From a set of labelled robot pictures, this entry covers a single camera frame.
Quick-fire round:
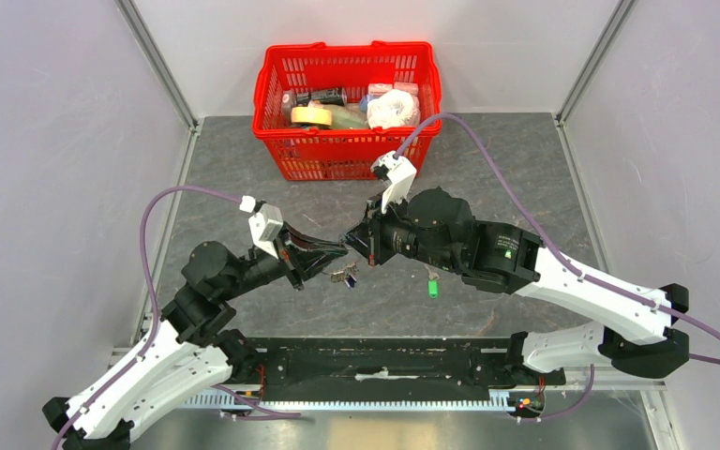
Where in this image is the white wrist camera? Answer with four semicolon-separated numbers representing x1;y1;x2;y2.
370;151;417;214
239;195;284;260

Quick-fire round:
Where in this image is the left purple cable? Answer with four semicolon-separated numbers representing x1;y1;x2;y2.
49;185;247;450

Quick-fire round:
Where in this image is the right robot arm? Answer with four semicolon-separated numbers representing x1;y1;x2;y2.
342;187;690;383

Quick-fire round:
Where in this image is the black can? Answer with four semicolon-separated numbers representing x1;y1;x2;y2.
295;87;348;107

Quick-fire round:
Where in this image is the white slotted cable duct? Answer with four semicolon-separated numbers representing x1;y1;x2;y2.
179;388;538;413

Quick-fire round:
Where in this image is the yellow masking tape roll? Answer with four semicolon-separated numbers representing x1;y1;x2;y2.
290;106;333;128

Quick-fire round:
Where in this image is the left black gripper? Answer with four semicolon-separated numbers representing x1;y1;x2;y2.
220;218;348;299

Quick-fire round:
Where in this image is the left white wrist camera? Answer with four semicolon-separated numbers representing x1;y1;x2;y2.
239;195;284;260

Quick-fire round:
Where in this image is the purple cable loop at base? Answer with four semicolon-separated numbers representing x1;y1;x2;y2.
214;383;308;422

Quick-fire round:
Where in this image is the wire keyring with keys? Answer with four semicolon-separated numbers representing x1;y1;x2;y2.
329;262;358;289

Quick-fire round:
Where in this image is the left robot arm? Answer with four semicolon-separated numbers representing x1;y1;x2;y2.
42;227;348;449

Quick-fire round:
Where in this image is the key with green tag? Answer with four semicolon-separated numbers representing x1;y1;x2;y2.
425;264;440;298

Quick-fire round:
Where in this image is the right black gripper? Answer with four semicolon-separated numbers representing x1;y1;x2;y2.
339;188;461;273

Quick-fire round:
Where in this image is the red plastic shopping basket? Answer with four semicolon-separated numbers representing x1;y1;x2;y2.
252;40;442;181

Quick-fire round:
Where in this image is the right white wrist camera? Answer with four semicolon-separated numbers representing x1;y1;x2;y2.
370;151;417;214

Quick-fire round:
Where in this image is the pink box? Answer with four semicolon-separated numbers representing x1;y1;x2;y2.
393;82;419;98

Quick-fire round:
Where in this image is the white crumpled plastic bag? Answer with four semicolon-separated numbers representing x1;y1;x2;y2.
367;89;421;129

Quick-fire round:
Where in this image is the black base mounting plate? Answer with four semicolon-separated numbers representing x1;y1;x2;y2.
225;337;567;403

